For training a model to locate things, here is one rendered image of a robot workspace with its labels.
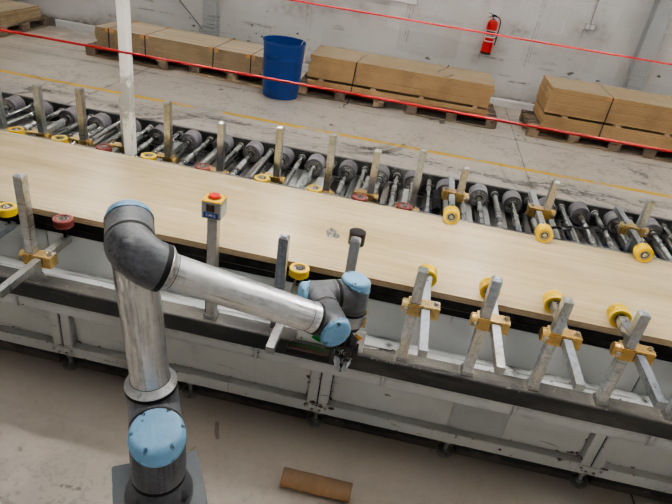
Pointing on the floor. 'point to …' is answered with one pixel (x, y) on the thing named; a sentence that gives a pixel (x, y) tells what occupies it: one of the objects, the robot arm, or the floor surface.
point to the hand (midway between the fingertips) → (341, 367)
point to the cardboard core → (316, 484)
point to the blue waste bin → (282, 66)
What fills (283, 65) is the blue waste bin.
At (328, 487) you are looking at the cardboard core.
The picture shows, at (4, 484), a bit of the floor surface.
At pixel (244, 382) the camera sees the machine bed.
